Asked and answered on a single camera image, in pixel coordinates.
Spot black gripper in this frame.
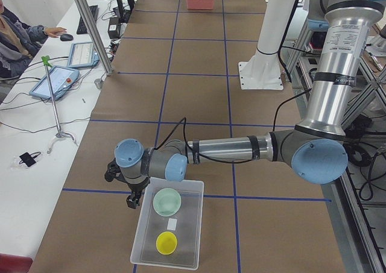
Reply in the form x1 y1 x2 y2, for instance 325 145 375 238
126 179 150 209

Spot pale green ceramic bowl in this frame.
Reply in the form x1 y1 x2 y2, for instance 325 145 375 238
153 188 182 217

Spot yellow plastic cup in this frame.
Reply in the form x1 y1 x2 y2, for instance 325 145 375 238
156 231 178 255

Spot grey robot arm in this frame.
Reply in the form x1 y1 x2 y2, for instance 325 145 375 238
105 0 385 208

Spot translucent white plastic box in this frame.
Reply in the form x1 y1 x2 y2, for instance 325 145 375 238
130 178 204 270

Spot black power adapter box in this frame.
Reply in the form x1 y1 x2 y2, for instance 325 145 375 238
107 17 121 39

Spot seated person's hand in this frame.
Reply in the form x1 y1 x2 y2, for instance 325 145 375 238
44 27 67 38

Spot small black device on table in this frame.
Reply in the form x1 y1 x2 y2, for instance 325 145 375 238
19 151 42 167

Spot near teach pendant tablet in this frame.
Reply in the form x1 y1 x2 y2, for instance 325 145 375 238
29 66 80 100

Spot teach pendant tablet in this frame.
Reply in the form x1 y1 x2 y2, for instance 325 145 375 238
29 66 80 100
67 42 100 69

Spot red object at corner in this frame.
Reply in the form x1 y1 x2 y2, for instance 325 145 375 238
1 254 33 273

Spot far teach pendant tablet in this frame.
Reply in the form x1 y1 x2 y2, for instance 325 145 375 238
67 42 100 69

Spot metal stand with green clip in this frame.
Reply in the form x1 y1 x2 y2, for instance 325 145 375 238
41 55 77 154

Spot black computer mouse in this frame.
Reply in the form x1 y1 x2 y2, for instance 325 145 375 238
60 33 74 42

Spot black keyboard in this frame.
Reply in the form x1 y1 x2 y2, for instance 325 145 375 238
75 4 100 35

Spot seated person in jacket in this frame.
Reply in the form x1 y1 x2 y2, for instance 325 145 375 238
1 4 48 78

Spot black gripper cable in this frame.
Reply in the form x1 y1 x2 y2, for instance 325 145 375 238
153 89 314 165

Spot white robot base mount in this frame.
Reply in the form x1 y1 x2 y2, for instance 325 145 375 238
238 0 291 90

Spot aluminium frame post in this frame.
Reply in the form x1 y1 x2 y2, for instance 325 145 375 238
74 0 113 76

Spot aluminium frame rails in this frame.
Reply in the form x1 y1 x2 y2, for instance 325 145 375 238
286 10 386 273

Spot floor cable tangle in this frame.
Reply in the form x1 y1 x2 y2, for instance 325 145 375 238
340 113 386 201

